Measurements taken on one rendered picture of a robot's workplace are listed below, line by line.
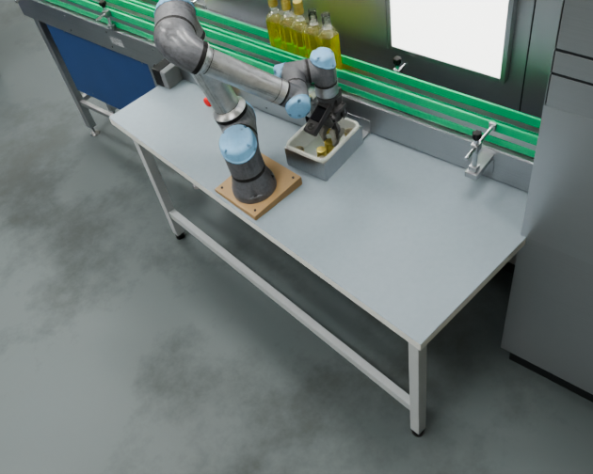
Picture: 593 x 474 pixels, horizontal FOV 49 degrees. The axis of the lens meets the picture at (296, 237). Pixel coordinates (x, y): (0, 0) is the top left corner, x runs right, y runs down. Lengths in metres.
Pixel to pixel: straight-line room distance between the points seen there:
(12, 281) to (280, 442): 1.58
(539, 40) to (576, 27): 0.54
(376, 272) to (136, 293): 1.43
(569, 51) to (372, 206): 0.82
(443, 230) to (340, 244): 0.32
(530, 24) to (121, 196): 2.24
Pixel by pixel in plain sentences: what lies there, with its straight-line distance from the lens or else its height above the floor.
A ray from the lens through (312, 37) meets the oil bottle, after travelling 2.35.
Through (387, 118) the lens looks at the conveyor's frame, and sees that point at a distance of 2.29.
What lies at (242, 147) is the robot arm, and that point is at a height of 0.99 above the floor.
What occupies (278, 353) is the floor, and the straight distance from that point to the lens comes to 2.73.
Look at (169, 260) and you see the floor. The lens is 3.16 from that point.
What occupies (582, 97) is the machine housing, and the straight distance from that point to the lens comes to 1.68.
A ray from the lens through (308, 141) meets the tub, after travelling 2.35.
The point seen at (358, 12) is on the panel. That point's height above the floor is 1.09.
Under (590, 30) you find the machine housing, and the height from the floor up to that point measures 1.46.
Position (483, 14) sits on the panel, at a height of 1.20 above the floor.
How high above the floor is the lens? 2.32
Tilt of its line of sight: 49 degrees down
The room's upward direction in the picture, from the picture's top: 12 degrees counter-clockwise
